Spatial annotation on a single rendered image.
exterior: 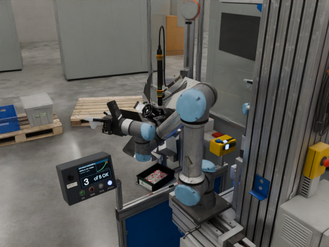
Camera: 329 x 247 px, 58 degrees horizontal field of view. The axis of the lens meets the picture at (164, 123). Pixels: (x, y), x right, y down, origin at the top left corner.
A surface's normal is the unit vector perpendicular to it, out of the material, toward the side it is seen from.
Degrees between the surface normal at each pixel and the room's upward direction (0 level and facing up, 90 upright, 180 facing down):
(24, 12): 90
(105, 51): 90
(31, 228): 0
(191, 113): 82
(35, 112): 95
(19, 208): 0
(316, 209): 0
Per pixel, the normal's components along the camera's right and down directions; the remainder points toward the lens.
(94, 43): 0.39, 0.38
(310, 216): 0.00, -0.91
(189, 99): -0.49, 0.24
